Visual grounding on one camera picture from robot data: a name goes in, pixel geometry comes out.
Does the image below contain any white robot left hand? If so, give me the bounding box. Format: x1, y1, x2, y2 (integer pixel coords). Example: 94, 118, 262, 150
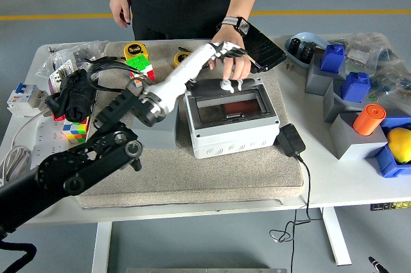
143, 40, 258, 109

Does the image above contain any person's left hand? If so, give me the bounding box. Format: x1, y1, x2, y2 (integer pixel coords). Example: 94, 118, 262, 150
207, 25, 253, 81

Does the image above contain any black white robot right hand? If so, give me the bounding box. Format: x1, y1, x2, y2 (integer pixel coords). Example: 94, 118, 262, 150
368, 256, 388, 273

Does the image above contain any person's right hand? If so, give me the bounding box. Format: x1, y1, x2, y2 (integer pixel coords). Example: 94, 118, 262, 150
109, 0, 132, 28

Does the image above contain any orange cylindrical battery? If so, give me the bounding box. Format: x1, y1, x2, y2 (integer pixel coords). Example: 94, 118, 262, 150
353, 103, 387, 137
223, 101, 258, 115

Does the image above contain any grey transparent box lid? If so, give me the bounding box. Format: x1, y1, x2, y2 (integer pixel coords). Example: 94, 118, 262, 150
184, 77, 280, 129

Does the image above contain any white plastic junction box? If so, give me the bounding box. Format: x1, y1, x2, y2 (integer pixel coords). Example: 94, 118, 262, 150
183, 78, 281, 160

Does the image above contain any black flat case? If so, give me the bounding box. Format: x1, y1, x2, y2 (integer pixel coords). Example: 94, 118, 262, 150
242, 24, 288, 73

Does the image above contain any large colourful puzzle cube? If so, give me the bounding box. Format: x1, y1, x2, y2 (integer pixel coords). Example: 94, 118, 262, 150
124, 54, 156, 87

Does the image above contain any black wrist watch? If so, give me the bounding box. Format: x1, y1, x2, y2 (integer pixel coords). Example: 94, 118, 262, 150
215, 16, 251, 35

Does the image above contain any yellow tape measure black label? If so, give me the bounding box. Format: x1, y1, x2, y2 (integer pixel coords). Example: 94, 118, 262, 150
124, 42, 150, 61

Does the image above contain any white table leg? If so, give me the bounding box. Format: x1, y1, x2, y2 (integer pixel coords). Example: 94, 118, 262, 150
322, 207, 353, 267
91, 221, 113, 273

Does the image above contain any black table control panel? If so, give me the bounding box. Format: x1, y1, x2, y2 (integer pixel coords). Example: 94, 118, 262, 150
370, 201, 411, 212

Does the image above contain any small black component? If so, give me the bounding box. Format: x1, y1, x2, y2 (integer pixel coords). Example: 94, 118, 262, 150
290, 37, 303, 55
301, 43, 315, 61

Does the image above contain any grey block with round hole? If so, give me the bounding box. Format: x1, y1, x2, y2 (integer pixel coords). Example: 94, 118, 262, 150
131, 105, 179, 150

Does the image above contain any clear bag with hardware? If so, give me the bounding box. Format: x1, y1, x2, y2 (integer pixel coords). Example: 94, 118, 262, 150
35, 40, 110, 81

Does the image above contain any grey plastic block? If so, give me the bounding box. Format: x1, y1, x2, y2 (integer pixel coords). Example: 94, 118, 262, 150
323, 78, 375, 125
304, 53, 347, 96
329, 112, 389, 161

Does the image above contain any light blue bowl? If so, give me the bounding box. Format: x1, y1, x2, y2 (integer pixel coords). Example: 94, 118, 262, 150
284, 31, 330, 70

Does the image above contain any black power adapter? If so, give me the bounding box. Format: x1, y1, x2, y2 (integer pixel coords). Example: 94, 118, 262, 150
276, 123, 306, 158

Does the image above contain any purple white packaged part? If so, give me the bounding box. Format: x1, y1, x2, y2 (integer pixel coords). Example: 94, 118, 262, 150
48, 60, 80, 94

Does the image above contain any blue plastic block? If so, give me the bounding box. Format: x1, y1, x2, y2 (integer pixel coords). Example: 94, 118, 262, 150
340, 72, 372, 102
320, 44, 347, 73

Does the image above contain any grey-brown mat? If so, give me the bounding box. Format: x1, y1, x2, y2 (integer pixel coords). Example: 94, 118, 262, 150
76, 40, 305, 209

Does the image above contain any black cloth bundle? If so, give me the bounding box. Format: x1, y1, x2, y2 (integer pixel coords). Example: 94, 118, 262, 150
45, 69, 98, 123

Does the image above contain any blue storage bin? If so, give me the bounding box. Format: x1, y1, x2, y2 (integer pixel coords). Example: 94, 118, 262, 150
374, 115, 411, 179

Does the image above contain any small colourful puzzle cube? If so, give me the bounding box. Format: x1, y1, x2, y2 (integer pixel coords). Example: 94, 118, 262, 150
62, 115, 91, 144

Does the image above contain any yellow lemon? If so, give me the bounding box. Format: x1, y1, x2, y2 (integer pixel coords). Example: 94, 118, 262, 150
387, 127, 411, 163

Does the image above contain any white blue circuit breaker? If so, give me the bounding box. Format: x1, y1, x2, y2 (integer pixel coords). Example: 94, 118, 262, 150
6, 82, 49, 116

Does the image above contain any clear bag of parts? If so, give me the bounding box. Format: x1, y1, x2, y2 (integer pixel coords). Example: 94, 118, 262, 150
369, 54, 411, 113
327, 32, 404, 73

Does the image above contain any black tape measure strap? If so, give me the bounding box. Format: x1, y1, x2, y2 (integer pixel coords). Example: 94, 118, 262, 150
83, 56, 127, 64

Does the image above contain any black adapter cord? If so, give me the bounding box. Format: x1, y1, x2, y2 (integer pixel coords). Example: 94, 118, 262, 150
268, 154, 323, 273

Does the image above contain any white power cable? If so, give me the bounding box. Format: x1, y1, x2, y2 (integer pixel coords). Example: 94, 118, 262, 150
0, 109, 52, 187

